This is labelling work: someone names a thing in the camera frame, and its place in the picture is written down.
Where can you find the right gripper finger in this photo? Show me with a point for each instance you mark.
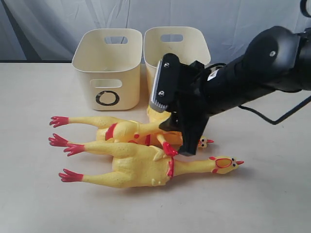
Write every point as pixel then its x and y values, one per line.
pixel 191 127
pixel 165 82

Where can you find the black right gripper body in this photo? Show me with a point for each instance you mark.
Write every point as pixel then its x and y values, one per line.
pixel 189 108

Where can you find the headless yellow chicken body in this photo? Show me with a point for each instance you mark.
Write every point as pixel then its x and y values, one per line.
pixel 166 139

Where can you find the yellow rubber chicken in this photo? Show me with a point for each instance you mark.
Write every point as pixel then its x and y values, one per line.
pixel 135 165
pixel 101 122

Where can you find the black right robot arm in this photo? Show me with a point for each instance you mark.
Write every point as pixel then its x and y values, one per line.
pixel 275 60

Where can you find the cream bin marked X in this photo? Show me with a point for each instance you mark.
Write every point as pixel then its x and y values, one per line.
pixel 187 43

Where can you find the cream bin marked O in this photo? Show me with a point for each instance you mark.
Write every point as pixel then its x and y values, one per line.
pixel 107 63

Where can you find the grey backdrop curtain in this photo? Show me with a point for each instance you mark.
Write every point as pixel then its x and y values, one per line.
pixel 46 30

